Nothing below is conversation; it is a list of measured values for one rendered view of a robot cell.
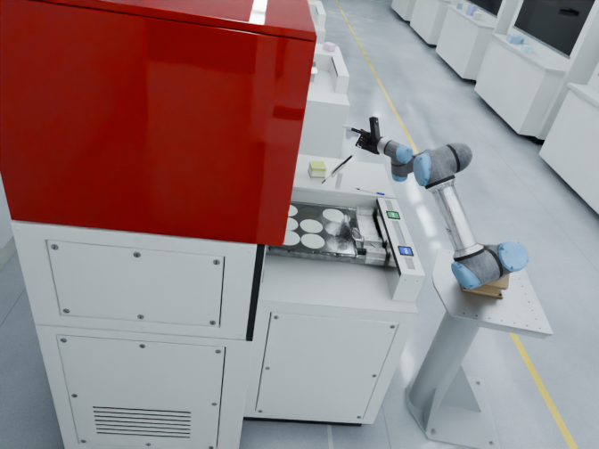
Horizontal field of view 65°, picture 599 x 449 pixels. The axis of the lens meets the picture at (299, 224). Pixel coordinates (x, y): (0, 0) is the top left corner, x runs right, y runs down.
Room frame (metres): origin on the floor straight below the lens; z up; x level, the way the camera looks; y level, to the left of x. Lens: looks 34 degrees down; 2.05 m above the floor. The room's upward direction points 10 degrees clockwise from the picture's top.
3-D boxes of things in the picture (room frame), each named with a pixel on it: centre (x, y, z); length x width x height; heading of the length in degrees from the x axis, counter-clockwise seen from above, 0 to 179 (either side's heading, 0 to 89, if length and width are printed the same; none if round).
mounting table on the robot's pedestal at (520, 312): (1.60, -0.82, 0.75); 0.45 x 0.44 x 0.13; 89
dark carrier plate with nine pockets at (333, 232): (1.70, -0.05, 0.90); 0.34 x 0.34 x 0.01; 8
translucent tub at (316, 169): (2.04, -0.04, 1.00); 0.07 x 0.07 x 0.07; 17
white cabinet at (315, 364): (1.79, -0.15, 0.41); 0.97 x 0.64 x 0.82; 8
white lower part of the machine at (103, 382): (1.44, 0.48, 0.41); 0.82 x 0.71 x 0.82; 8
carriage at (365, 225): (1.75, -0.31, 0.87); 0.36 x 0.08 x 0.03; 8
